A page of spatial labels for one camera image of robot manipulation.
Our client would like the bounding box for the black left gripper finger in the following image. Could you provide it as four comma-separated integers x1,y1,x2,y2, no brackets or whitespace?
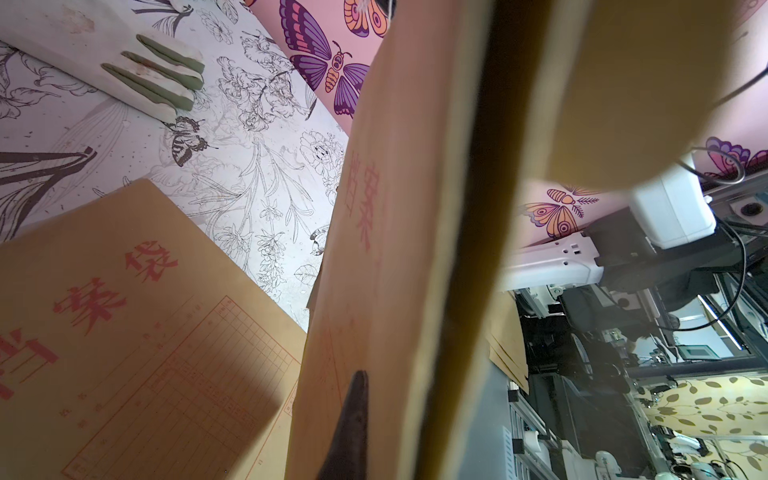
317,370,369,480

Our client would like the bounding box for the brown kraft file bag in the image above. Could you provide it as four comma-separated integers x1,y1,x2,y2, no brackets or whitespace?
286,1,737,479

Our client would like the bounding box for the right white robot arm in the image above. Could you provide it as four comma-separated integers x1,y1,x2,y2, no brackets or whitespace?
499,154,729,293

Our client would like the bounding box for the left kraft file bag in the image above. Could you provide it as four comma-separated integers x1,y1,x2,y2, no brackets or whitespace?
1,180,305,479

